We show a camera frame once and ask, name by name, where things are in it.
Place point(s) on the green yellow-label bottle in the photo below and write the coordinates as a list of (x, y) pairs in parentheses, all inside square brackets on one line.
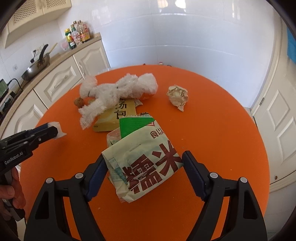
[(67, 36)]

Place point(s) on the green electric cooker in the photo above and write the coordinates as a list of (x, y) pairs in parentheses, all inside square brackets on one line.
[(3, 88)]

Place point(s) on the small brown nut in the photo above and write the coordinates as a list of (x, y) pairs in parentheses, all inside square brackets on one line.
[(78, 102)]

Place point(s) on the steel wok with lid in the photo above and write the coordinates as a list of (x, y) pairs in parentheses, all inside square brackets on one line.
[(37, 66)]

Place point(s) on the clear plastic container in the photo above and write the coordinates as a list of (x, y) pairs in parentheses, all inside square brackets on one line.
[(64, 45)]

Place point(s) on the clear plastic bag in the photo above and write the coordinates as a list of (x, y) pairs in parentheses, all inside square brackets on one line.
[(120, 90)]

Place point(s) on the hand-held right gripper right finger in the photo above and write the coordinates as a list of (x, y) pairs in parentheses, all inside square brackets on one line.
[(193, 176)]

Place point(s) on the cream kitchen base cabinets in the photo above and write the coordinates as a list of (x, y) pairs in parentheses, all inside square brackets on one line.
[(57, 81)]

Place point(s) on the door hinge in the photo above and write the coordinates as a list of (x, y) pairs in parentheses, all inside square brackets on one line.
[(261, 100)]

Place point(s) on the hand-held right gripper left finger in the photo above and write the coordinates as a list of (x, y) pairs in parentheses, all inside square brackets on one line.
[(97, 178)]

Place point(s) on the pink label jar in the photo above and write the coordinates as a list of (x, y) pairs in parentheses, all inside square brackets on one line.
[(76, 38)]

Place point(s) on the pale green rice bag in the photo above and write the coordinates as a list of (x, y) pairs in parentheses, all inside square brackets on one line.
[(148, 166)]

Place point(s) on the small dark sauce bottle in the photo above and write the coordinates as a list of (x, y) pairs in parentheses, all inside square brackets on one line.
[(72, 42)]

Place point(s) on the person's left hand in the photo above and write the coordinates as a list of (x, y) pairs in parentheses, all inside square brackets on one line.
[(15, 194)]

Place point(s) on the white panel door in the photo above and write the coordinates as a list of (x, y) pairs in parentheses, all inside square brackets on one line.
[(277, 115)]

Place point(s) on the white wall socket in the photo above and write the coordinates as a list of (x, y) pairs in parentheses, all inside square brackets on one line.
[(37, 50)]

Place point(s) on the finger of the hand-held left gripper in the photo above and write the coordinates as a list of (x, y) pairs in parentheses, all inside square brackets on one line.
[(34, 130), (44, 136)]

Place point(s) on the yellow soup packet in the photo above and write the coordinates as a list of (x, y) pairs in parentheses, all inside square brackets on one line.
[(115, 115)]

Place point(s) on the cream lattice door cabinet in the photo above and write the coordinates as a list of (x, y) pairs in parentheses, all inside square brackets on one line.
[(34, 16)]

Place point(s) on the crumpled paper ball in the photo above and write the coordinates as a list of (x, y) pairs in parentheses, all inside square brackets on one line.
[(177, 96)]

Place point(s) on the tall clear oil bottle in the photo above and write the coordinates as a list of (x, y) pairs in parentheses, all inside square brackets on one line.
[(80, 26)]

